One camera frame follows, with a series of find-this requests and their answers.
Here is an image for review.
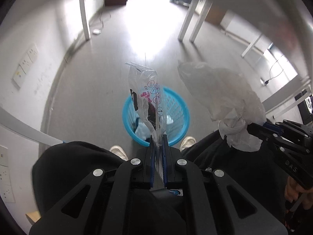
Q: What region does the white knotted plastic bag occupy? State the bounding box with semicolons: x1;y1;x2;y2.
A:
177;61;266;152

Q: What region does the clear printed plastic sleeve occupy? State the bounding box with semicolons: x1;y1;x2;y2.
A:
126;62;167;145

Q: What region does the clear plastic wrap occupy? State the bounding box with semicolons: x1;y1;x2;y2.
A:
135;122;151;141

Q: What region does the person's right hand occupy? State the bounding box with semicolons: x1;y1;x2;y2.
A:
284;176;313;210

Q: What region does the left white shoe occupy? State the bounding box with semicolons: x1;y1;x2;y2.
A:
109;145;128;161

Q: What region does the white shoe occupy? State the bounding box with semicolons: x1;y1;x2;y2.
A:
179;136;197;152
109;145;128;161

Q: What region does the right white shoe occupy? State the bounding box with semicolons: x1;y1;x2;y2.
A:
179;136;197;152

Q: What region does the blue plastic waste basket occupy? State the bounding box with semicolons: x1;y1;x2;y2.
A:
122;87;190;146

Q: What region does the white table leg pair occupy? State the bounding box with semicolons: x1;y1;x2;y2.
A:
177;0;213;44

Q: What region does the white power adapter on floor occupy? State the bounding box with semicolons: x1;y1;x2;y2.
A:
92;29;101;35

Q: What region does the wall socket panel row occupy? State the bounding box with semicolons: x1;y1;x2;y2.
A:
12;43;38;88

